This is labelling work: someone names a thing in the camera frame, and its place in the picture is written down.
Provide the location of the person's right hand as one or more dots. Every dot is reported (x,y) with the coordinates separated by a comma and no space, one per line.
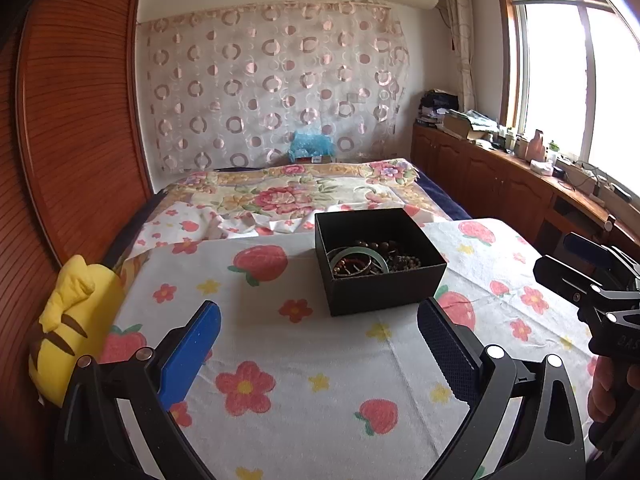
(610,390)

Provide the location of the blue plastic bag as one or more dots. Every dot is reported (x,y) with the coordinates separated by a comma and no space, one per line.
(310,146)

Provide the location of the pile of books and papers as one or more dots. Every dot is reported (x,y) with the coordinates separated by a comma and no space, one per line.
(450,120)

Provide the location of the brown container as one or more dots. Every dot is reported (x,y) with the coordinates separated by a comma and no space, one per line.
(538,146)

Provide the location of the crumpled strawberry print cloth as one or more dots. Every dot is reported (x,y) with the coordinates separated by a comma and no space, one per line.
(185,225)

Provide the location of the window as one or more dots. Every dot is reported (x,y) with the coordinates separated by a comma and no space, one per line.
(550,85)

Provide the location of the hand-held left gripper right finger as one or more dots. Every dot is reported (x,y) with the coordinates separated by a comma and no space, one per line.
(445,350)

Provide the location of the pale green jade bangle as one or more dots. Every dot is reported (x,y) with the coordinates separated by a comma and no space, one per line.
(384,263)

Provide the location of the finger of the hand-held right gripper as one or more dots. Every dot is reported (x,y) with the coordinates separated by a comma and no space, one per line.
(560,272)
(582,246)

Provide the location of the white patterned window curtain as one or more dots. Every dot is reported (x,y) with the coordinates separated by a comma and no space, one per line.
(462,35)

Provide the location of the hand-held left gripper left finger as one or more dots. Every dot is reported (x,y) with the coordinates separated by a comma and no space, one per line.
(192,345)

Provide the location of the yellow plush toy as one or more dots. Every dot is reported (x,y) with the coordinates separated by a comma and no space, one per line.
(75,305)

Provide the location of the fruit and flower print towel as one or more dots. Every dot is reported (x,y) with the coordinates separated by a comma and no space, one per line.
(300,360)

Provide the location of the small white box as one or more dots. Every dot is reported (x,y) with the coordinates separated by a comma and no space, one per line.
(542,167)

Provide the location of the floral blanket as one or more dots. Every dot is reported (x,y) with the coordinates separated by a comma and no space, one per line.
(280,192)

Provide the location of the dark blue bed sheet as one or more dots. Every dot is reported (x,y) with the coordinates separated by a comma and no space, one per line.
(440,200)

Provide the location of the circle pattern curtain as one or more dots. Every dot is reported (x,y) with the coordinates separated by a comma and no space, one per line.
(250,85)

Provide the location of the green capped bottle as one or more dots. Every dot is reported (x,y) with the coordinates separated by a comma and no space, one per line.
(553,152)

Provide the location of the black cardboard box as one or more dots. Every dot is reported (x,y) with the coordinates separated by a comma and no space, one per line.
(380,292)

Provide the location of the wooden cabinet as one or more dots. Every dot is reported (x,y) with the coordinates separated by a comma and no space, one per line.
(480,175)

